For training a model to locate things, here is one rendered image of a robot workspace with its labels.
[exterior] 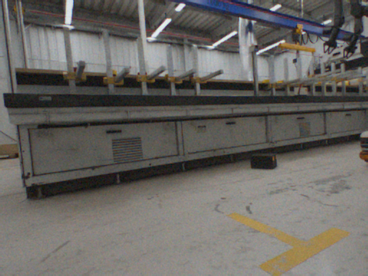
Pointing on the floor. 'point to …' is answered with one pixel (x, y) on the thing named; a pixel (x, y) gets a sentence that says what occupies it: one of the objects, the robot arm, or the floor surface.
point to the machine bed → (163, 136)
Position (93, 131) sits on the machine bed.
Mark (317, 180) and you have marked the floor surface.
